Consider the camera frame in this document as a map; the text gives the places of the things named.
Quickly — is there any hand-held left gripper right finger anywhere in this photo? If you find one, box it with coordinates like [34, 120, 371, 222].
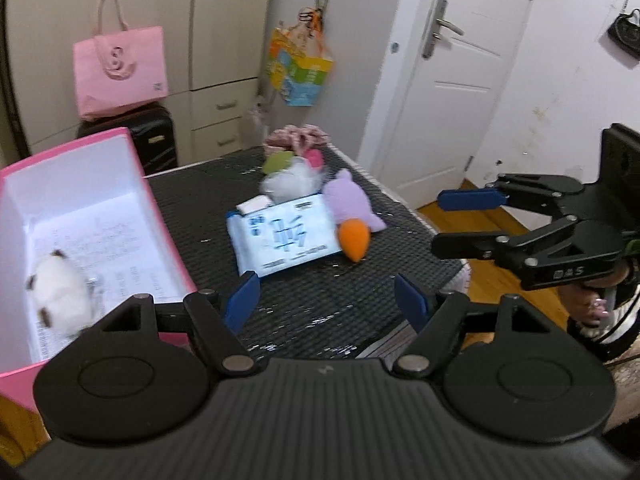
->
[392, 274, 568, 376]

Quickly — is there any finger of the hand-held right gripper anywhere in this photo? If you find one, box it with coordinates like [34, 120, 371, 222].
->
[431, 220, 626, 292]
[437, 172, 601, 226]

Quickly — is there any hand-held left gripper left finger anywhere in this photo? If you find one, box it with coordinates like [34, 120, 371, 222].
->
[92, 270, 261, 376]

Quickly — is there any orange makeup sponge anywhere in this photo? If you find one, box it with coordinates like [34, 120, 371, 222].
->
[337, 220, 371, 263]

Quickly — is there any pink cardboard box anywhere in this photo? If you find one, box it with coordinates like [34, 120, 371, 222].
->
[0, 127, 199, 411]

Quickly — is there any purple plush toy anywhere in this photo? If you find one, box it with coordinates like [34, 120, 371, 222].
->
[322, 169, 387, 234]

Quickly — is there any white fluffy plush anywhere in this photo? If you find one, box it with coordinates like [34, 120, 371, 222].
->
[259, 157, 329, 202]

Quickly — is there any green makeup sponge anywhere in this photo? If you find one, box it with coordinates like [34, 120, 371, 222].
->
[261, 151, 294, 175]

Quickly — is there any white brown plush toy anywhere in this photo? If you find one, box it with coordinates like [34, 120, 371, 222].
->
[25, 250, 99, 339]

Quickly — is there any person's right hand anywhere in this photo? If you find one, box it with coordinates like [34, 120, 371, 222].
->
[562, 264, 633, 336]

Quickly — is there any wet wipes pack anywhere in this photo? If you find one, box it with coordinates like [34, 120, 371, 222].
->
[226, 193, 346, 279]

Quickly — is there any white door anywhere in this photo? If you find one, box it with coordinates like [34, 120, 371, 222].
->
[369, 0, 544, 207]

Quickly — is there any black honeycomb table mat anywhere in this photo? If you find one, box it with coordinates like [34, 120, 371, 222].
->
[142, 142, 464, 361]

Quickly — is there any printed paper sheet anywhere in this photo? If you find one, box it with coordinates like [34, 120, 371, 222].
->
[22, 212, 187, 362]

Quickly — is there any black hanging bag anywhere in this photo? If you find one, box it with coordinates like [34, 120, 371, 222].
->
[606, 8, 640, 68]

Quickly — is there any pink floral cloth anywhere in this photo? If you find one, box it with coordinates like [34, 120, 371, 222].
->
[262, 124, 332, 157]

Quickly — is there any black suitcase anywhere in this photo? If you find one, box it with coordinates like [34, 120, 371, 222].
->
[76, 104, 179, 173]

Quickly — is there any colourful paper gift bag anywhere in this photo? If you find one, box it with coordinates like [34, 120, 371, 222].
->
[265, 0, 335, 107]

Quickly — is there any pink tote bag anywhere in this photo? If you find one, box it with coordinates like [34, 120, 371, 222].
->
[72, 0, 170, 122]

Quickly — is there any beige wooden wardrobe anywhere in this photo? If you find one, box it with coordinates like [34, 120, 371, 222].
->
[7, 0, 277, 171]

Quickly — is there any metal door handle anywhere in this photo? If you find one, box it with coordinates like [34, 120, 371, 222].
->
[421, 0, 465, 59]

